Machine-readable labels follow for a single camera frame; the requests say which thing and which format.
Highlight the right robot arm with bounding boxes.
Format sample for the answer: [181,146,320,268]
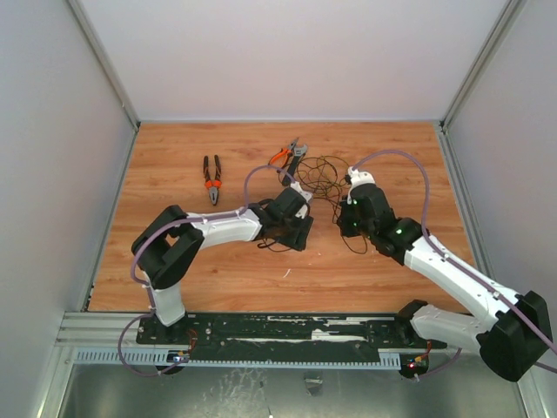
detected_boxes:
[337,172,553,382]

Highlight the left aluminium frame post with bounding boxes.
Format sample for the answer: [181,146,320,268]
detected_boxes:
[65,0,141,131]

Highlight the black wire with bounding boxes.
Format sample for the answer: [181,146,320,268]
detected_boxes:
[256,154,371,256]

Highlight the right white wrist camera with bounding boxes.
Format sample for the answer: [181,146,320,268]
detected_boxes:
[345,166,375,189]

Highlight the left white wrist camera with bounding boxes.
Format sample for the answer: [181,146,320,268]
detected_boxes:
[290,181,313,219]

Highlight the aluminium front rail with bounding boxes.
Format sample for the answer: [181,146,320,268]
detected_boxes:
[55,311,534,354]

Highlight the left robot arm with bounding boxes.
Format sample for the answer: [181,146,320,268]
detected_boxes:
[131,182,313,344]

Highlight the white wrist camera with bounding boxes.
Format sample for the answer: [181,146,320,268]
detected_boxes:
[345,166,375,189]
[290,181,313,219]

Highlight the aluminium frame post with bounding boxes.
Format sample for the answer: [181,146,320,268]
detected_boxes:
[65,0,141,131]
[438,0,527,131]

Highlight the grey slotted cable duct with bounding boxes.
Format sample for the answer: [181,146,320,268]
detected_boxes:
[72,347,401,370]

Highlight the black adjustable wrench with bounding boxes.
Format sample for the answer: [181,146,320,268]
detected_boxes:
[281,145,308,186]

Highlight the orange needle nose pliers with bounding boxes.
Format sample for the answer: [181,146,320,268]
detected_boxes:
[268,138,301,168]

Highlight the orange black combination pliers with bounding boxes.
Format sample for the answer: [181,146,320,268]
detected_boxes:
[203,154,222,206]

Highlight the right aluminium frame post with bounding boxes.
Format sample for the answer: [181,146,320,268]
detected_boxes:
[438,0,527,131]

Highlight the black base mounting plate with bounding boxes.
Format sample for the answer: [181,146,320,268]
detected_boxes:
[136,313,446,363]

